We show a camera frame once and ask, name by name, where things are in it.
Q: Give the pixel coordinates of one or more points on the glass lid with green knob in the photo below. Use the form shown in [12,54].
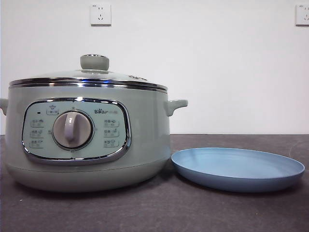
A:
[94,63]

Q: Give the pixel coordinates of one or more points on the pale green electric steamer pot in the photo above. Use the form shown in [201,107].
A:
[144,135]

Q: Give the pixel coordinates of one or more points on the blue round plate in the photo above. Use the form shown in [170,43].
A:
[231,166]

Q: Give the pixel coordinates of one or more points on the white wall socket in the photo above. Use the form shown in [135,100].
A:
[303,15]
[101,14]

